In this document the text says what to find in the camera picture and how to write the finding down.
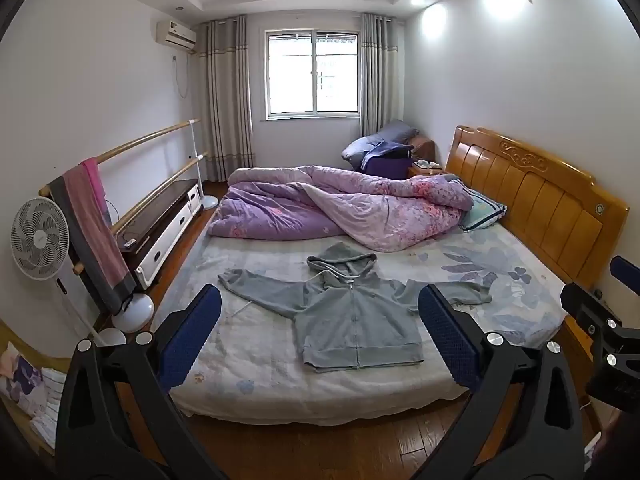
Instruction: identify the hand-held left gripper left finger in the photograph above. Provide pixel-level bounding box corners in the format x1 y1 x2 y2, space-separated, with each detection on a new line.
55 284 231 480

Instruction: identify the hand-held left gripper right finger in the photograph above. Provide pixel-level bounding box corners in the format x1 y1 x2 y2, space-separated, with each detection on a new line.
417 284 586 480

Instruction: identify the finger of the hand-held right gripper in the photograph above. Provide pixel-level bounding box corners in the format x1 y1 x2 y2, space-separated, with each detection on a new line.
560 282 640 361
610 255 640 286

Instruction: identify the grey zip hoodie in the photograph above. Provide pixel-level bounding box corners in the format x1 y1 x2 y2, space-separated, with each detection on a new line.
217 241 493 373

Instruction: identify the wooden bed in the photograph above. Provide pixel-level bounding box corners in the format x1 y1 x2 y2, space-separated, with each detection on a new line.
150 125 630 441

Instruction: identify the dark top white cabinet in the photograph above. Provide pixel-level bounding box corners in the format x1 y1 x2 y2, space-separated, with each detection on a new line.
111 178 201 290

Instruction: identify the grey and pink towel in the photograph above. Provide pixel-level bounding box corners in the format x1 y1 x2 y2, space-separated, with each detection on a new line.
48 167 138 313

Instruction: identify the teal striped pillow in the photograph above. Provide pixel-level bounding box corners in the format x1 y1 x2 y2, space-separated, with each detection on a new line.
460 191 508 232

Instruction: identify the purple floral quilt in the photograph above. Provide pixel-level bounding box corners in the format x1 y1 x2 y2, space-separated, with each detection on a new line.
206 164 475 253

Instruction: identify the bright pink towel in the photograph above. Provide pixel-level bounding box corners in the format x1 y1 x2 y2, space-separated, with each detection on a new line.
81 157 114 231

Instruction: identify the wooden nightstand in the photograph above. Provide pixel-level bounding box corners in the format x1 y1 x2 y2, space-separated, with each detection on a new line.
407 160 448 178

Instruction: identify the floral cushion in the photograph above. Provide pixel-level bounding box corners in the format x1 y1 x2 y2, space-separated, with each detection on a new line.
0 342 47 416

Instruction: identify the white standing fan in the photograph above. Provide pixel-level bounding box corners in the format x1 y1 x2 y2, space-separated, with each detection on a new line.
11 197 128 347

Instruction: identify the purple storage box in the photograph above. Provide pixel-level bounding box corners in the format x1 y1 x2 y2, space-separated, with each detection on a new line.
361 157 413 180

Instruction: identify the wooden bench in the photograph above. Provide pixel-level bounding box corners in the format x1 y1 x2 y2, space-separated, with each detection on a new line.
0 320 71 456

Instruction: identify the wooden ballet barre stand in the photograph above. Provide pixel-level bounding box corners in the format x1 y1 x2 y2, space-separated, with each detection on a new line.
39 119 219 333

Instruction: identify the blue bedding pile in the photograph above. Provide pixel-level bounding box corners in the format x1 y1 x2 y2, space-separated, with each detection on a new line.
341 120 420 173

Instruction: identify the grey striped curtain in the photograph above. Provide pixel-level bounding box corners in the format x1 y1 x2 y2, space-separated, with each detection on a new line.
359 12 405 136
197 15 256 183

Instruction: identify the white framed window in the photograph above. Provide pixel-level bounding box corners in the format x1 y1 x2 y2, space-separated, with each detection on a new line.
263 29 361 117

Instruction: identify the white air conditioner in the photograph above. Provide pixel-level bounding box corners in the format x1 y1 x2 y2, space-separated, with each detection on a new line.
155 20 197 52

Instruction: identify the air conditioner cord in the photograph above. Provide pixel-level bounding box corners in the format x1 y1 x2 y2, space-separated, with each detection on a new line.
172 51 191 100

